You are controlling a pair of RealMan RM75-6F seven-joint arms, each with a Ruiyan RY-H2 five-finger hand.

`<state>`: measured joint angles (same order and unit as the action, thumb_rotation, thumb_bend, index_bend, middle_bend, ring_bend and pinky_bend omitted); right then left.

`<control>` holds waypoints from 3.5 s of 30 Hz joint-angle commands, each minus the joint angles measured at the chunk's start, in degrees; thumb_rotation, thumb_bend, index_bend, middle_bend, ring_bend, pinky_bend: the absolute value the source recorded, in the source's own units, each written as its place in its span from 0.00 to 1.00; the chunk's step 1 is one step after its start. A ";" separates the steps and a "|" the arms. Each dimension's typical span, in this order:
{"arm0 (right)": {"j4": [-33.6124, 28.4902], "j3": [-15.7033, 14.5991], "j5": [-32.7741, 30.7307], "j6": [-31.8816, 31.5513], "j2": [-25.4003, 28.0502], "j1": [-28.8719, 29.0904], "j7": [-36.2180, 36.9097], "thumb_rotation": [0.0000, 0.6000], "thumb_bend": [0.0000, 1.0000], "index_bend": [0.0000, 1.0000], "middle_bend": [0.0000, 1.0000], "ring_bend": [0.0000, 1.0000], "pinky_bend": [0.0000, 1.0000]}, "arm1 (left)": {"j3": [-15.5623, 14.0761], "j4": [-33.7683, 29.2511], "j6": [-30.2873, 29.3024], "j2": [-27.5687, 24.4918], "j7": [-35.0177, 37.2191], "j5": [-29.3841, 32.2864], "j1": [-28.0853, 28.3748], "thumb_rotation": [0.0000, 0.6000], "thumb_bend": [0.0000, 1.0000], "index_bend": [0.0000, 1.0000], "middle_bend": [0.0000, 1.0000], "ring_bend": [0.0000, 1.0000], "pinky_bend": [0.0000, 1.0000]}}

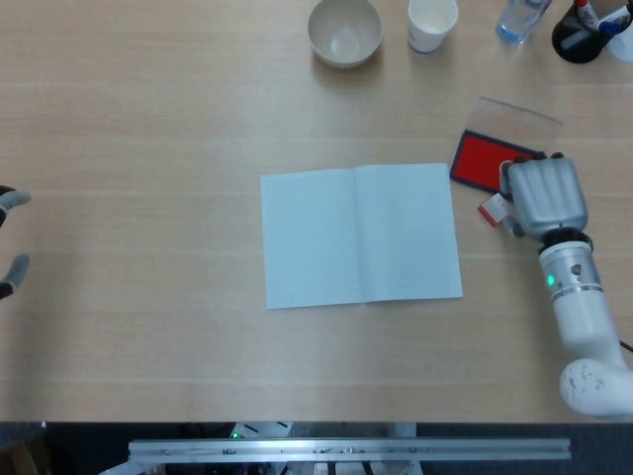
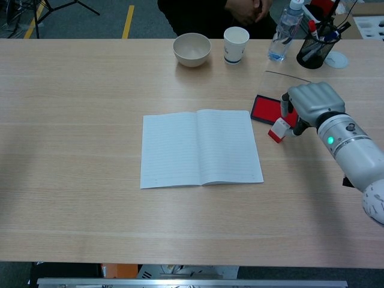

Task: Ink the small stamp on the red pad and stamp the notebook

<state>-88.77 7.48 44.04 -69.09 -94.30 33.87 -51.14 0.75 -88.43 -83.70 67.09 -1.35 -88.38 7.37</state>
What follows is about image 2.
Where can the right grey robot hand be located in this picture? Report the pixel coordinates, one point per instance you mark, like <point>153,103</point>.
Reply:
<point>315,99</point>

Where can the red and white stamp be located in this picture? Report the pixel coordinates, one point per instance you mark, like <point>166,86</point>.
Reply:
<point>278,132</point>

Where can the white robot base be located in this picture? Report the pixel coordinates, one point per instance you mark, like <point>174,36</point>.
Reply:
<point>186,271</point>

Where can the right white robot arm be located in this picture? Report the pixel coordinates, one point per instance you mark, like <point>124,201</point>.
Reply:
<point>354,153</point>

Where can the open lined notebook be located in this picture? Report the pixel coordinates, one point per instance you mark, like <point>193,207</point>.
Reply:
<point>171,150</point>

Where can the black mesh pen holder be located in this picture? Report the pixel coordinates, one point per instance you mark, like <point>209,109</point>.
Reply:
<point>313,54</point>

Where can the red ink pad clear lid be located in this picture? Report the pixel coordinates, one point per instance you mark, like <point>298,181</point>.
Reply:
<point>267,109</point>

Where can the blue pen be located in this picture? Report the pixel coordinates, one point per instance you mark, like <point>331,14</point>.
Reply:
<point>331,36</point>

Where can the red capped marker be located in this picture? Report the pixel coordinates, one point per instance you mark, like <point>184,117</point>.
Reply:
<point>312,27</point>

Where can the clear plastic water bottle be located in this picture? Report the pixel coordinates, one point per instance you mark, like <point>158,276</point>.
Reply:
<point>285,33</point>

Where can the cardboard box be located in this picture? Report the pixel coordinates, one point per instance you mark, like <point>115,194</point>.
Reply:
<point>348,30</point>

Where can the white foam tray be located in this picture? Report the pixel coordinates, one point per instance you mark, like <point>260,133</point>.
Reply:
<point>370,27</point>

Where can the red box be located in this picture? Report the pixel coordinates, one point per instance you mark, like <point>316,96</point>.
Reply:
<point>322,6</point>

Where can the white paper cup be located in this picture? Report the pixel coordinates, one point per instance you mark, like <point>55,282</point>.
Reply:
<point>235,45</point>

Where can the beige bowl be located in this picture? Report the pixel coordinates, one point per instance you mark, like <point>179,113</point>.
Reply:
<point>192,51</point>

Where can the person in black clothes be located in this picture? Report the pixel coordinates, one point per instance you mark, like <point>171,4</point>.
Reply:
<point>204,18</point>

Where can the orange box under table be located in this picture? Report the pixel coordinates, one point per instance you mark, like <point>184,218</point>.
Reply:
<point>120,271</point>

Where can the black tripod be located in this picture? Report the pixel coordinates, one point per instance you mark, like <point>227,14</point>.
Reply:
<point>36,12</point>

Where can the aluminium rail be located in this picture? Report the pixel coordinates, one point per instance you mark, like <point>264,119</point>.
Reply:
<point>192,283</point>

